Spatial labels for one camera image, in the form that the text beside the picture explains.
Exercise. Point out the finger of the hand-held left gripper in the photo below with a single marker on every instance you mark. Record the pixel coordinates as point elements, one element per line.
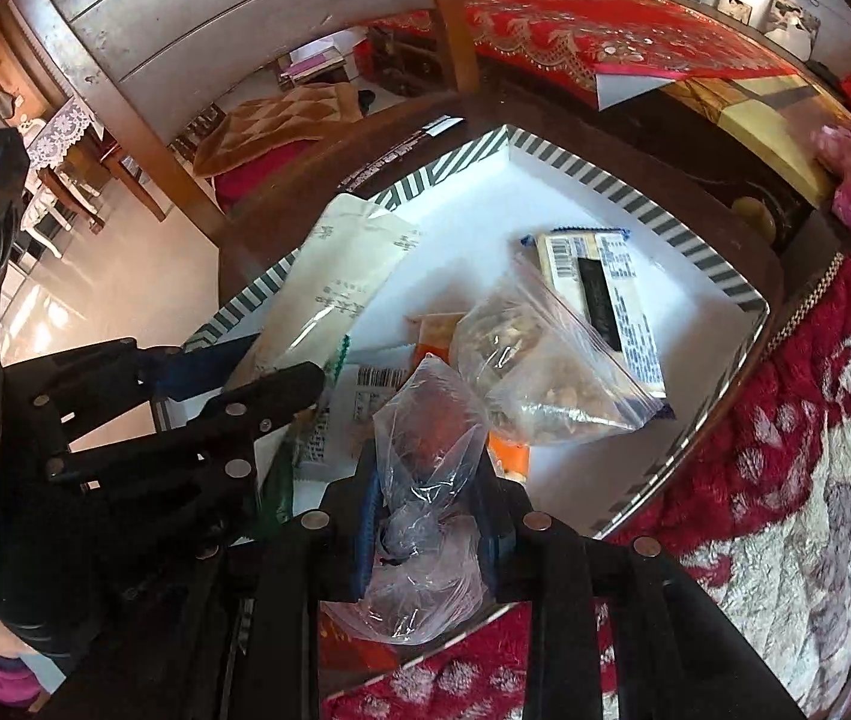
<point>200,369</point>
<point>283,390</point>

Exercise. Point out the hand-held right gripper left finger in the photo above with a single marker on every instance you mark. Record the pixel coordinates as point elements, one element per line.
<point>298,615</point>

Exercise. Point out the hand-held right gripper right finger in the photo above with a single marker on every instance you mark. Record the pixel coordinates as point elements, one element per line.
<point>583,615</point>

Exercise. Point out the long white snack packet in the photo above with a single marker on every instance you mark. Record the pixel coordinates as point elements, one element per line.
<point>335,277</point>

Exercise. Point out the clear plastic bag red contents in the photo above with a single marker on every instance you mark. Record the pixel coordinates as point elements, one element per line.
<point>433,427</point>

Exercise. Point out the clear zip bag of nuts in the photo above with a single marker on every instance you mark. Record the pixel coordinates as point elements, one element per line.
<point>538,382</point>

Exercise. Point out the striped cardboard box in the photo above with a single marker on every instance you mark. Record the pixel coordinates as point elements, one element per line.
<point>530,195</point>

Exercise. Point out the yellow cracker packet blue edges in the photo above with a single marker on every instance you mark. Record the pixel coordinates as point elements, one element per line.
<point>613,292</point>

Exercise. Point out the small white barcode packet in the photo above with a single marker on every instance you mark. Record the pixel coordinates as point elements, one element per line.
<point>365,399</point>

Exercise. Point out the lace covered side table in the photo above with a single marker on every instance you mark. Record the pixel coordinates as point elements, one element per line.
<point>58,136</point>

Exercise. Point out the orange snack packet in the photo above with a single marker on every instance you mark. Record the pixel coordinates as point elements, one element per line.
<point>437,330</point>

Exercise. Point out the brown quilted cushion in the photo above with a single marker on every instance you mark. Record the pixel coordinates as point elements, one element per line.
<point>283,120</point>

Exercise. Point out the floral plush blanket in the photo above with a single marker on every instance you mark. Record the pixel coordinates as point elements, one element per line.
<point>808,465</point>

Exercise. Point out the red embroidered cloth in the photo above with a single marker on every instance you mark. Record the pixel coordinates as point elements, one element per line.
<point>605,30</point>

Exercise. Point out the yellow wooden cabinet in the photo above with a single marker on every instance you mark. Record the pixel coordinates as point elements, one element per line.
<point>759,120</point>

